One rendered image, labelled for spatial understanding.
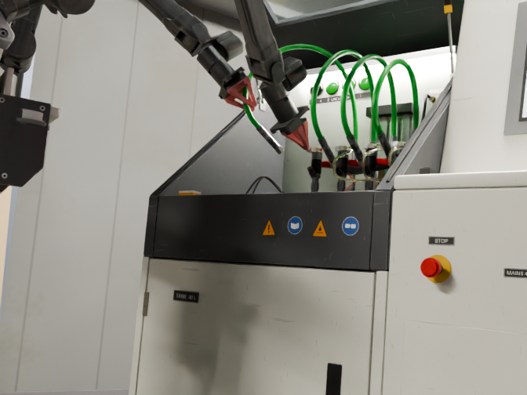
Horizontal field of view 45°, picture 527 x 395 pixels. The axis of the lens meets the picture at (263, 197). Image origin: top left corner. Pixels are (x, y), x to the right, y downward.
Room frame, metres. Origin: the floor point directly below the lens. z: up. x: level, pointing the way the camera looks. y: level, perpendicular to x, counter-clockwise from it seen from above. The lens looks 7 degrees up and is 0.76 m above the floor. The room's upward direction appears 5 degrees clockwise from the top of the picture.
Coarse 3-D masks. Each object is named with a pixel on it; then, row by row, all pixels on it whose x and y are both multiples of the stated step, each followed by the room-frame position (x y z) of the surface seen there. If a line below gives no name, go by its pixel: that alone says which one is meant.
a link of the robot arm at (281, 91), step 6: (264, 84) 1.51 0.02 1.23; (270, 84) 1.50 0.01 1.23; (282, 84) 1.53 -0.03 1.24; (288, 84) 1.53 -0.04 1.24; (264, 90) 1.51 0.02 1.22; (270, 90) 1.51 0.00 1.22; (276, 90) 1.51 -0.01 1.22; (282, 90) 1.52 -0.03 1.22; (264, 96) 1.53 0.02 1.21; (270, 96) 1.52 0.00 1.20; (276, 96) 1.51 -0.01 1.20; (282, 96) 1.52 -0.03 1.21; (270, 102) 1.53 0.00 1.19; (276, 102) 1.52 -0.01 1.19
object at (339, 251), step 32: (320, 192) 1.33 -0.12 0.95; (352, 192) 1.28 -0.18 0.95; (160, 224) 1.62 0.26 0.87; (192, 224) 1.55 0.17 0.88; (224, 224) 1.49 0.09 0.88; (256, 224) 1.43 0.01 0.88; (160, 256) 1.62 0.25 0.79; (192, 256) 1.55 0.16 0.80; (224, 256) 1.49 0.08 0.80; (256, 256) 1.43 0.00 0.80; (288, 256) 1.38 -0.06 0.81; (320, 256) 1.33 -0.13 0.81; (352, 256) 1.28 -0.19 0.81
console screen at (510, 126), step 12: (516, 24) 1.40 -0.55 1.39; (516, 36) 1.39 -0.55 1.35; (516, 48) 1.38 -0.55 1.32; (516, 60) 1.37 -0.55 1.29; (516, 72) 1.36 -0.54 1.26; (516, 84) 1.36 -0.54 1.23; (516, 96) 1.35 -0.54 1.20; (516, 108) 1.34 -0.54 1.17; (516, 120) 1.33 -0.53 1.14; (504, 132) 1.34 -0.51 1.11; (516, 132) 1.33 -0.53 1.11
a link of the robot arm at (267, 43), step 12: (240, 0) 1.32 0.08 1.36; (252, 0) 1.33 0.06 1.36; (240, 12) 1.35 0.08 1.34; (252, 12) 1.34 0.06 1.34; (264, 12) 1.37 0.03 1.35; (252, 24) 1.36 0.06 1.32; (264, 24) 1.38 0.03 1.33; (252, 36) 1.39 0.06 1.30; (264, 36) 1.40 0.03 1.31; (252, 48) 1.42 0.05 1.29; (264, 48) 1.41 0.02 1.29; (276, 48) 1.43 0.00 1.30; (252, 60) 1.47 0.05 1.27; (264, 60) 1.43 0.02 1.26; (276, 60) 1.45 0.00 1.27; (252, 72) 1.50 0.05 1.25; (264, 72) 1.45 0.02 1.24
